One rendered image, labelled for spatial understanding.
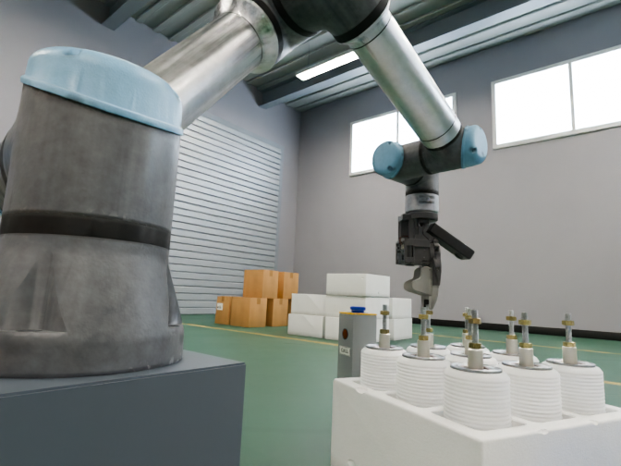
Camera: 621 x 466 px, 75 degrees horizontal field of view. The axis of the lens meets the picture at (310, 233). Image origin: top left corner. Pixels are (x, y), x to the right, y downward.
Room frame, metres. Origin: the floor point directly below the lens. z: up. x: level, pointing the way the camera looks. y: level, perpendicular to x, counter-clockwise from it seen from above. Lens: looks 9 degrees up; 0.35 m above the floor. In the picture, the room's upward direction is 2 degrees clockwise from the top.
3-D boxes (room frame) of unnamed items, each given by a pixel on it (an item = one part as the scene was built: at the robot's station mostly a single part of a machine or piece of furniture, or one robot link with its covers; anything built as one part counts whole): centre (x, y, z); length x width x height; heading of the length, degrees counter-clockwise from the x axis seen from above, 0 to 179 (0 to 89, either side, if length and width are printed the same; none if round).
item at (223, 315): (4.60, 0.83, 0.15); 0.30 x 0.24 x 0.30; 139
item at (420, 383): (0.75, -0.21, 0.16); 0.10 x 0.10 x 0.18
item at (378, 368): (0.86, -0.16, 0.16); 0.10 x 0.10 x 0.18
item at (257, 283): (4.47, 0.52, 0.45); 0.30 x 0.24 x 0.30; 52
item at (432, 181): (0.91, -0.25, 0.65); 0.09 x 0.08 x 0.11; 134
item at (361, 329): (1.03, -0.13, 0.16); 0.07 x 0.07 x 0.31; 26
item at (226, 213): (6.05, 1.62, 1.55); 3.20 x 0.12 x 3.10; 140
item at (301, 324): (3.73, -0.11, 0.09); 0.39 x 0.39 x 0.18; 51
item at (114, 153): (0.32, 0.18, 0.47); 0.13 x 0.12 x 0.14; 44
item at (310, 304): (3.74, -0.13, 0.27); 0.39 x 0.39 x 0.18; 52
